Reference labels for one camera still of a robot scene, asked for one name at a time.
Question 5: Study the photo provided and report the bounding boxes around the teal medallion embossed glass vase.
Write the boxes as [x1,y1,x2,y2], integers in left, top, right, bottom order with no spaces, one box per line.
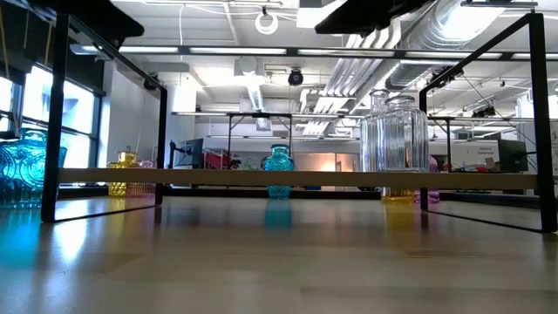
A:
[0,127,69,209]

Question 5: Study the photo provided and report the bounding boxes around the wide pink ribbed glass vase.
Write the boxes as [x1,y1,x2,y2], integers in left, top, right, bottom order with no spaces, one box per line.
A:
[135,159,157,197]

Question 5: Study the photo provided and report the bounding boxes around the white coiled cable ring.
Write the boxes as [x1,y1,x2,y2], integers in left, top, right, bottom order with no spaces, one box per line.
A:
[254,10,281,37]

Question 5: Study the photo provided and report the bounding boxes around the bright window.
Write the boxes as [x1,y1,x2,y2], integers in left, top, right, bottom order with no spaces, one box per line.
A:
[0,65,104,187]

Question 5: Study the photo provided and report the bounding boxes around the overhead beam with light strips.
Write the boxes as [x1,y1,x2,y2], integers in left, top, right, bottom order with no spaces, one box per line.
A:
[69,43,558,61]

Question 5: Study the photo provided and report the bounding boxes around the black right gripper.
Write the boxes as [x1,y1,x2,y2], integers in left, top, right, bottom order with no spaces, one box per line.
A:
[314,0,433,36]

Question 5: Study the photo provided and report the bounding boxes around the black aluminium table frame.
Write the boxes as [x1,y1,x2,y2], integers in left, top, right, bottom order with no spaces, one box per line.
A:
[56,185,558,208]

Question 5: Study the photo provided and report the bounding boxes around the black ceiling track lights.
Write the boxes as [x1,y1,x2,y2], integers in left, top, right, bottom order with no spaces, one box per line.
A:
[429,64,465,92]

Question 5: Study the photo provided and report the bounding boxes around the teal diamond pattern glass vase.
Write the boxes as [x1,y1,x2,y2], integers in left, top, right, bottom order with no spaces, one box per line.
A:
[263,143,296,201]

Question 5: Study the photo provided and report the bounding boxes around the silver ventilation duct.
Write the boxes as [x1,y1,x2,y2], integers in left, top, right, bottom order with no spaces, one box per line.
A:
[383,0,509,91]

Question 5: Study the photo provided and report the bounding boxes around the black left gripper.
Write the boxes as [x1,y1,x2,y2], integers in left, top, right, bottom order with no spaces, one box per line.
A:
[25,0,146,38]

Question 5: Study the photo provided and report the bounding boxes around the red bin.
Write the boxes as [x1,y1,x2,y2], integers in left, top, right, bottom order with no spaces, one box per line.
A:
[202,147,229,170]

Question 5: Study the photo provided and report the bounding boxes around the black monitor back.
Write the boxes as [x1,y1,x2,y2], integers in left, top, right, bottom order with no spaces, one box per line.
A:
[498,139,529,174]

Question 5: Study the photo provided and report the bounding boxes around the white ceiling conduit pipes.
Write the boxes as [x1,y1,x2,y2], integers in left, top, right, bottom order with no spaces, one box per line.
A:
[324,17,402,104]

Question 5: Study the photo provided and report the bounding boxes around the white ceiling air duct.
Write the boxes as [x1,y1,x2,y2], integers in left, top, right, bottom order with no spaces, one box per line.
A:
[234,56,268,113]

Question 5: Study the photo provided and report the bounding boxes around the yellow glass vase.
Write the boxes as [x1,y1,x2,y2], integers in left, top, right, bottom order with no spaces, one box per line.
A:
[381,188,416,205]
[107,150,140,198]

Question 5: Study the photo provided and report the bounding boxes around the yellow hanging strap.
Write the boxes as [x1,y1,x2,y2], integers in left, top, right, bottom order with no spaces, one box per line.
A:
[43,24,54,67]
[0,6,9,69]

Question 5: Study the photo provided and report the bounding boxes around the black metal workstation frame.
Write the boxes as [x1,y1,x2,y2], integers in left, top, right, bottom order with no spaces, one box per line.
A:
[225,111,294,170]
[429,114,453,172]

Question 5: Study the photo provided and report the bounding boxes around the white equipment sign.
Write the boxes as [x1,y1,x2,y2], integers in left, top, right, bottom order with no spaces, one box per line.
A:
[463,140,500,167]

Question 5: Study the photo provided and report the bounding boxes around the black computer monitor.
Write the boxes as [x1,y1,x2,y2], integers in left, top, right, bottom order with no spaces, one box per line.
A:
[168,138,205,170]

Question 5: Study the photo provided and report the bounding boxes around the wooden shelf with black frame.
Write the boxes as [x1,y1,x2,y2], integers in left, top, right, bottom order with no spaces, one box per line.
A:
[40,11,558,235]

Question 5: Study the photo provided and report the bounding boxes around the slim pink ribbed glass vase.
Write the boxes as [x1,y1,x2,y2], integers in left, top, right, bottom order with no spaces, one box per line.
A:
[413,154,441,205]

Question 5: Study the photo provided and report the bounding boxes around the black ceiling camera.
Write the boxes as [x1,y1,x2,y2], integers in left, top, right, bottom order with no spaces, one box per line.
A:
[287,67,305,88]

